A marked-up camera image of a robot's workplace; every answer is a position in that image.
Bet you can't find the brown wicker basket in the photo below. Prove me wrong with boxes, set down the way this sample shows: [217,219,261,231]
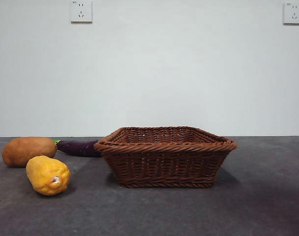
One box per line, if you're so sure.
[94,126,238,189]

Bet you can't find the purple eggplant with green stem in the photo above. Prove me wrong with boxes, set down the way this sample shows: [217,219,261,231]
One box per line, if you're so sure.
[53,139,103,158]

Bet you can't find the yellow corn cob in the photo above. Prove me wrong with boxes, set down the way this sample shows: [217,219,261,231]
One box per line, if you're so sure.
[26,155,71,196]

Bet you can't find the brown potato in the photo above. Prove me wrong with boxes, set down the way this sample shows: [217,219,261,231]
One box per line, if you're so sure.
[1,137,58,168]

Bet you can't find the white wall socket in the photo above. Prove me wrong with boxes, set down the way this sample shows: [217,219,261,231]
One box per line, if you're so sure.
[283,2,299,25]
[70,0,93,24]

